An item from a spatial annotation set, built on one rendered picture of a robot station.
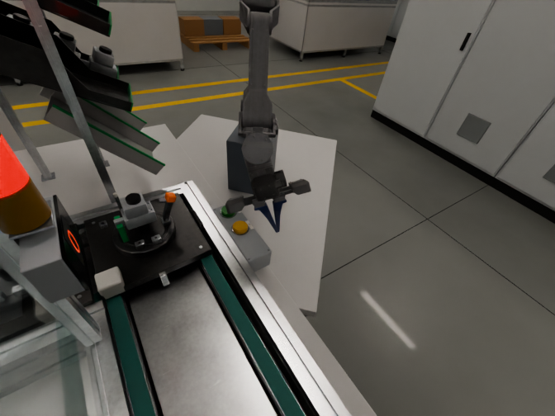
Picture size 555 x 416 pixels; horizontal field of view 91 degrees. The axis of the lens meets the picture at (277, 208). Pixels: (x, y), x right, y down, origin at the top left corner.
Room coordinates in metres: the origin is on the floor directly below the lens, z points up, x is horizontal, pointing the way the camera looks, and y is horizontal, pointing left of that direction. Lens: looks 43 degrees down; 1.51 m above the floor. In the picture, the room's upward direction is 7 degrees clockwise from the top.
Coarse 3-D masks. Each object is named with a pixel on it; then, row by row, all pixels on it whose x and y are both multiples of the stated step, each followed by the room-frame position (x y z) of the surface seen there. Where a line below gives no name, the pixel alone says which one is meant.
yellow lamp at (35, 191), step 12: (24, 192) 0.19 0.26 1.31; (36, 192) 0.21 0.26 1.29; (0, 204) 0.17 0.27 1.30; (12, 204) 0.18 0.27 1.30; (24, 204) 0.19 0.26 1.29; (36, 204) 0.20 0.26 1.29; (0, 216) 0.17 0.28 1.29; (12, 216) 0.18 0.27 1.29; (24, 216) 0.18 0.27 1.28; (36, 216) 0.19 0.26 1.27; (48, 216) 0.20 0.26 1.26; (0, 228) 0.17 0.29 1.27; (12, 228) 0.17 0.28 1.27; (24, 228) 0.18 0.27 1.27
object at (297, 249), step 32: (192, 128) 1.16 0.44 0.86; (224, 128) 1.19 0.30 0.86; (192, 160) 0.90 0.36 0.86; (224, 160) 0.93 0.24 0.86; (288, 160) 0.99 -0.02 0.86; (320, 160) 1.02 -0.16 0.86; (224, 192) 0.73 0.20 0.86; (320, 192) 0.80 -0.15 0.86; (256, 224) 0.60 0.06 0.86; (288, 224) 0.62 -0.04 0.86; (320, 224) 0.64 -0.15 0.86; (288, 256) 0.49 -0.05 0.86; (320, 256) 0.51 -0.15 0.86; (288, 288) 0.39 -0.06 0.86
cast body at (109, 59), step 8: (96, 48) 0.79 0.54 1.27; (104, 48) 0.79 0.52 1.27; (96, 56) 0.76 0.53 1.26; (104, 56) 0.77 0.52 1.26; (112, 56) 0.79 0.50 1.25; (88, 64) 0.76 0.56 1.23; (96, 64) 0.76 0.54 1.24; (104, 64) 0.77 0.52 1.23; (112, 64) 0.78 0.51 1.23; (104, 72) 0.77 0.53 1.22; (112, 72) 0.78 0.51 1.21
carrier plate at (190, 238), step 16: (160, 208) 0.51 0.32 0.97; (176, 208) 0.52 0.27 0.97; (96, 224) 0.43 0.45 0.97; (112, 224) 0.44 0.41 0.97; (176, 224) 0.46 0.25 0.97; (192, 224) 0.47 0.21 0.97; (96, 240) 0.38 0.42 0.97; (112, 240) 0.39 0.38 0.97; (176, 240) 0.41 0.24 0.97; (192, 240) 0.42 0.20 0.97; (96, 256) 0.34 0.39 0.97; (112, 256) 0.34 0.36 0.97; (160, 256) 0.36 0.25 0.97; (176, 256) 0.37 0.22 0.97; (192, 256) 0.37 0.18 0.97; (96, 272) 0.30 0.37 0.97; (128, 272) 0.31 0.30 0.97; (144, 272) 0.31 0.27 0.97; (128, 288) 0.28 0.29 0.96
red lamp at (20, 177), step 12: (0, 144) 0.20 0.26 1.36; (0, 156) 0.19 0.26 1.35; (12, 156) 0.21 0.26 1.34; (0, 168) 0.19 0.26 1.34; (12, 168) 0.20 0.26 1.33; (24, 168) 0.21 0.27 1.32; (0, 180) 0.18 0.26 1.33; (12, 180) 0.19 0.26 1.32; (24, 180) 0.20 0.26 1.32; (0, 192) 0.18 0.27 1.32; (12, 192) 0.18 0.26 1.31
